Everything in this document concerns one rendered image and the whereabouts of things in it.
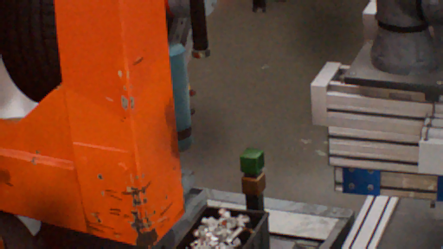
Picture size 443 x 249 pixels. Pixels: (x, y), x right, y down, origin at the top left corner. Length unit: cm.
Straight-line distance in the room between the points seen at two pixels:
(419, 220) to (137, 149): 100
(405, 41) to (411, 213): 82
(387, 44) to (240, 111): 192
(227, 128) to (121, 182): 179
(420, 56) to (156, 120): 55
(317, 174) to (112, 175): 149
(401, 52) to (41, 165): 78
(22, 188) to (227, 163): 144
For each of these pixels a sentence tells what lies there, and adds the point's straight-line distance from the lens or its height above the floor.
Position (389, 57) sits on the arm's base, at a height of 85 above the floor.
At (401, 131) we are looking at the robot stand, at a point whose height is 69.
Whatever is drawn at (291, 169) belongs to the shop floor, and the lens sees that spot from 328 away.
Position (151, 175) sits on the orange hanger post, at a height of 67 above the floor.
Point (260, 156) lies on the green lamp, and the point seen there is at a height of 65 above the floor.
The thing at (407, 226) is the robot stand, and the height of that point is 21.
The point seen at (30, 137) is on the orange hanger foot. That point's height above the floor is 72.
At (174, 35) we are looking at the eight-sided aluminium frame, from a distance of 260.
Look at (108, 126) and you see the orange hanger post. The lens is 180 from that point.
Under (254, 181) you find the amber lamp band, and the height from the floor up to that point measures 60.
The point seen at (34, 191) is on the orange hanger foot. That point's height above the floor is 60.
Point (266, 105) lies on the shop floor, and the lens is 376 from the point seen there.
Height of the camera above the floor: 152
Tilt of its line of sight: 25 degrees down
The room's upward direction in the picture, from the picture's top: 5 degrees counter-clockwise
